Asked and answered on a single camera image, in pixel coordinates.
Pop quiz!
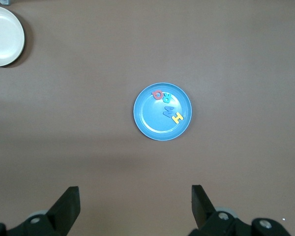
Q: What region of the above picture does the blue foam uppercase M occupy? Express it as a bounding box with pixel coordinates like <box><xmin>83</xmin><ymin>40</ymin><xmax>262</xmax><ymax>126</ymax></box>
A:
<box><xmin>162</xmin><ymin>106</ymin><xmax>175</xmax><ymax>119</ymax></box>

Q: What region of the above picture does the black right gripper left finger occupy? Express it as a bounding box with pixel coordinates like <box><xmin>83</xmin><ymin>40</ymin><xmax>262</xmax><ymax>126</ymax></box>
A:
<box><xmin>14</xmin><ymin>186</ymin><xmax>81</xmax><ymax>236</ymax></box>

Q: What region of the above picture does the blue plate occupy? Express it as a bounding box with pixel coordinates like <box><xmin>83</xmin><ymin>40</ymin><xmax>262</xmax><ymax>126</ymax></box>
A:
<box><xmin>133</xmin><ymin>83</ymin><xmax>193</xmax><ymax>142</ymax></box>

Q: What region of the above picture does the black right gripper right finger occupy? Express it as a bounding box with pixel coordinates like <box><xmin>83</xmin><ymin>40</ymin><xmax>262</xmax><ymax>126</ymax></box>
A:
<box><xmin>188</xmin><ymin>184</ymin><xmax>252</xmax><ymax>236</ymax></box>

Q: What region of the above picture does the yellow foam letter H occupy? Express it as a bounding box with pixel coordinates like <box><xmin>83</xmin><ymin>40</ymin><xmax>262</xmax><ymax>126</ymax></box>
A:
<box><xmin>171</xmin><ymin>112</ymin><xmax>184</xmax><ymax>124</ymax></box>

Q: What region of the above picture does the red foam letter Q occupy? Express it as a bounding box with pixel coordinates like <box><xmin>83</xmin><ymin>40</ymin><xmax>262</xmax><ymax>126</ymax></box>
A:
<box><xmin>151</xmin><ymin>89</ymin><xmax>164</xmax><ymax>100</ymax></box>

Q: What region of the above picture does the beige plate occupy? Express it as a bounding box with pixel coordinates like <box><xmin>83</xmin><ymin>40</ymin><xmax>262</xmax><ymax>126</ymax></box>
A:
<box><xmin>0</xmin><ymin>5</ymin><xmax>25</xmax><ymax>67</ymax></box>

